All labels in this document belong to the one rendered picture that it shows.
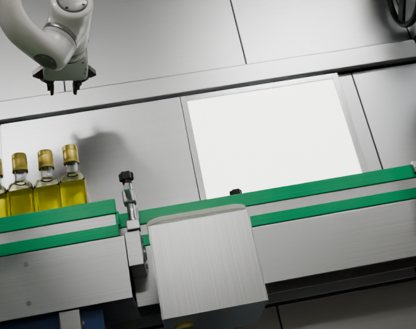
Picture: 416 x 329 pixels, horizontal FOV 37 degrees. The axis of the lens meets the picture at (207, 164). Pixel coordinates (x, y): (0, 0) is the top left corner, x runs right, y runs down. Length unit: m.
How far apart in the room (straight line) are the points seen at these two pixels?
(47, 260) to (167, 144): 0.51
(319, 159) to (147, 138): 0.44
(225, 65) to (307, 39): 0.25
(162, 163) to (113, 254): 0.42
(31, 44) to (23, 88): 0.51
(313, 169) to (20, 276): 0.76
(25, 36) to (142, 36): 0.60
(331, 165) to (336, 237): 0.31
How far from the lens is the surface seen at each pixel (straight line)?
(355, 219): 1.38
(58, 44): 1.28
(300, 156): 1.62
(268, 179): 1.58
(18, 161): 1.49
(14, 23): 1.27
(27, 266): 1.25
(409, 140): 1.74
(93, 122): 1.65
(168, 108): 1.65
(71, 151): 1.47
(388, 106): 1.77
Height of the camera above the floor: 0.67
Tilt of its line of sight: 23 degrees up
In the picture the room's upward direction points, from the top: 12 degrees counter-clockwise
